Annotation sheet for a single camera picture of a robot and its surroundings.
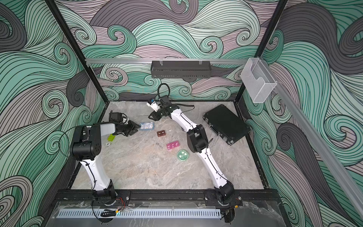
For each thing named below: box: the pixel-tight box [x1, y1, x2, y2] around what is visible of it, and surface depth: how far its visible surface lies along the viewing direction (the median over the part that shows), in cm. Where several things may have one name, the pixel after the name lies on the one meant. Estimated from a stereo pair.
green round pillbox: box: [177, 149, 189, 162], surface depth 90 cm
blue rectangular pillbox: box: [139, 122, 155, 131], surface depth 106 cm
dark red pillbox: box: [156, 130, 166, 138], surface depth 100 cm
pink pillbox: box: [166, 140, 180, 150], surface depth 94 cm
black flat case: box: [202, 104, 251, 146], surface depth 102 cm
